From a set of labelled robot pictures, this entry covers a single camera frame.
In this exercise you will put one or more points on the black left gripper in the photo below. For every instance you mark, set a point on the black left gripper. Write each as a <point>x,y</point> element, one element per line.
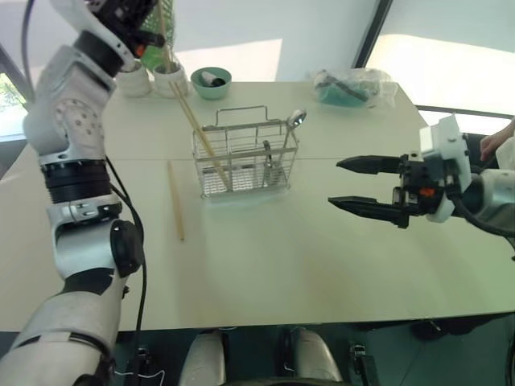
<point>120,14</point>

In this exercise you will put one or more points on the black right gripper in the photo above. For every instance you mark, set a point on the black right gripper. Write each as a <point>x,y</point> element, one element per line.
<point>418,177</point>

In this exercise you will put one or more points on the metal spoon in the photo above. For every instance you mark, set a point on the metal spoon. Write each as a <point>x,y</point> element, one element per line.
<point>297,117</point>

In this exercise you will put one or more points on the wooden chopstick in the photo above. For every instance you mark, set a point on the wooden chopstick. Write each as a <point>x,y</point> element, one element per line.
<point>175,201</point>
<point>201,136</point>
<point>189,108</point>

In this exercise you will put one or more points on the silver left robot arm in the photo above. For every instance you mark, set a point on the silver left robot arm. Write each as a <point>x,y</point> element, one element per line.
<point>68,100</point>

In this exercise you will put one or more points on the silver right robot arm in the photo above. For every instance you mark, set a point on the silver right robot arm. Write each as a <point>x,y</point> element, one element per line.
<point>499,189</point>

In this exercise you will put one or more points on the bystander bare hand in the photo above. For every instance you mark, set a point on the bystander bare hand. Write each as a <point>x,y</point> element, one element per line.
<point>497,140</point>

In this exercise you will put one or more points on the thin wooden plant stick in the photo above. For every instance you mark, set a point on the thin wooden plant stick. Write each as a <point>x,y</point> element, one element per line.
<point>163,24</point>

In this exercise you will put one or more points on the white ribbed pot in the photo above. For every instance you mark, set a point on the white ribbed pot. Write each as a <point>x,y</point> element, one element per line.
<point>134,82</point>
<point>169,84</point>

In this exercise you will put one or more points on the clear plastic bag green contents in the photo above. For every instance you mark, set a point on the clear plastic bag green contents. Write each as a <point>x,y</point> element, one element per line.
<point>346,92</point>

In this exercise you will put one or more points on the metal cutlery piece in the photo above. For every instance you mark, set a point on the metal cutlery piece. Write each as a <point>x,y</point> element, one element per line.
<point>270,169</point>

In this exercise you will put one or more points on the small white object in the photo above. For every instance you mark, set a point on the small white object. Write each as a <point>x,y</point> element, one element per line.
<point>208,77</point>

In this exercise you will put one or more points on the mint green bowl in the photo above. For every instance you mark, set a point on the mint green bowl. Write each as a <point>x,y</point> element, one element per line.
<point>211,92</point>

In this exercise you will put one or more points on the small black object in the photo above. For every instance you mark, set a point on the small black object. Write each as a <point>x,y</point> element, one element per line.
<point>219,82</point>

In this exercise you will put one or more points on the bystander white garment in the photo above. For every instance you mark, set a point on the bystander white garment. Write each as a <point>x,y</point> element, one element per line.
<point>507,154</point>

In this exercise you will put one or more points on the white robot leg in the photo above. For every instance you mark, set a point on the white robot leg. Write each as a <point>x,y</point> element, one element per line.
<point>205,358</point>
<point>314,354</point>

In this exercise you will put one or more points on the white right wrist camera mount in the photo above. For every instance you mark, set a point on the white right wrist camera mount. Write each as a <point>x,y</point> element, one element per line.
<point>446,136</point>

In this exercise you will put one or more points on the dark window frame post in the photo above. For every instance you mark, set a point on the dark window frame post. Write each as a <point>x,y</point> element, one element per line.
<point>372,32</point>

